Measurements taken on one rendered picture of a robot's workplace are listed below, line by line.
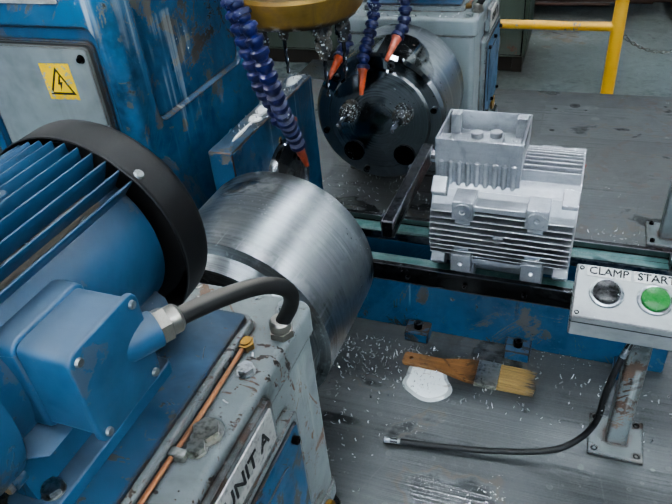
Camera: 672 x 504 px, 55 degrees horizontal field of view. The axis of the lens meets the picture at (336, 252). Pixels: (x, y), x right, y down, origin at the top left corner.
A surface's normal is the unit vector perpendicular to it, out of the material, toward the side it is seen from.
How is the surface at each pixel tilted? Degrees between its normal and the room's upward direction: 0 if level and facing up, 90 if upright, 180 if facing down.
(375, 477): 0
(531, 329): 90
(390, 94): 90
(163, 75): 90
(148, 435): 0
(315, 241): 43
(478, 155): 90
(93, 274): 68
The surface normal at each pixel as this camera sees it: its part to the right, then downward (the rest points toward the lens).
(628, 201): -0.08, -0.81
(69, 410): -0.34, 0.58
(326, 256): 0.71, -0.36
